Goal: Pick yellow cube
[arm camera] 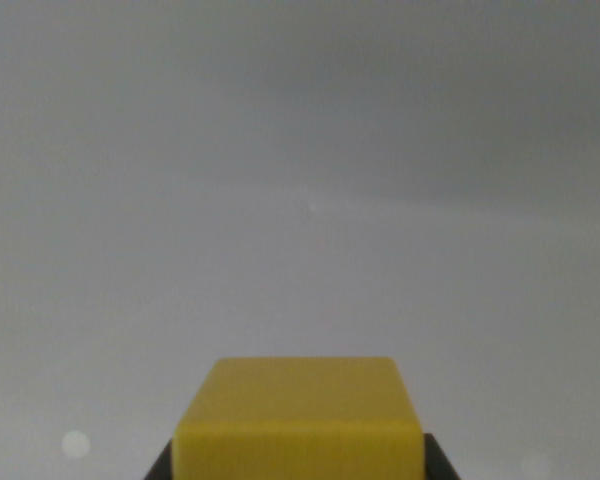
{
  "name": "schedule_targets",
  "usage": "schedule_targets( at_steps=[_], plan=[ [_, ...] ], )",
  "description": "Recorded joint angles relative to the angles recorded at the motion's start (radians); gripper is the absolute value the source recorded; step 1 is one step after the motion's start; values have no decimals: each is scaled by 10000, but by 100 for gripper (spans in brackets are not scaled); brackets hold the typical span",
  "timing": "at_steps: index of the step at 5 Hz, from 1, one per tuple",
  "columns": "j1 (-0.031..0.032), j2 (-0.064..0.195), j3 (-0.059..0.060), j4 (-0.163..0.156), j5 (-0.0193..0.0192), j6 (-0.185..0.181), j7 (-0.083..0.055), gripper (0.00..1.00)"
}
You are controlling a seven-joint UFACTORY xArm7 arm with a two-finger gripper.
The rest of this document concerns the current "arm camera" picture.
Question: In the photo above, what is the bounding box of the grey plastic bin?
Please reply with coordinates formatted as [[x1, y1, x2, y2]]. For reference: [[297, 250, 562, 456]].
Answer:
[[0, 0, 600, 480]]

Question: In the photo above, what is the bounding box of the yellow cube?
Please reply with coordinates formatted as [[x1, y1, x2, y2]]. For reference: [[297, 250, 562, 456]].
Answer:
[[171, 356, 426, 480]]

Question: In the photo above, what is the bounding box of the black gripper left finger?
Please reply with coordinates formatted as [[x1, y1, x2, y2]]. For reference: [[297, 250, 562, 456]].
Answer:
[[143, 437, 175, 480]]

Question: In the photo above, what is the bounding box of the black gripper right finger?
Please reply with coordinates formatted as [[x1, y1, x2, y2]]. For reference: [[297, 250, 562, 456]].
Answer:
[[422, 432, 463, 480]]

